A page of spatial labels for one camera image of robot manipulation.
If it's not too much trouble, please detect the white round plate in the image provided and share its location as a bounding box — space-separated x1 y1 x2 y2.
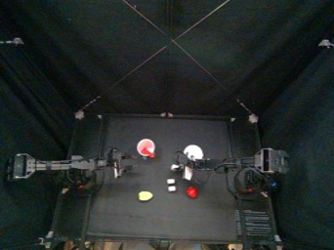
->
183 144 204 161

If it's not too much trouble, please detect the red toy strawberry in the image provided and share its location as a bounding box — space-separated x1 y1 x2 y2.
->
186 186 199 199

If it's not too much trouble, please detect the yellow toy lemon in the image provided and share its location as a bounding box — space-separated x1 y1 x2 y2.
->
138 190 154 202

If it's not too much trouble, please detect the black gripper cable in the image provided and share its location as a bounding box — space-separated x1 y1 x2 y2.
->
191 168 215 186

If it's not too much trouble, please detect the thin diagonal brace cord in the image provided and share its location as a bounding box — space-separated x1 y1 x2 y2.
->
80 0 232 111
121 0 254 115

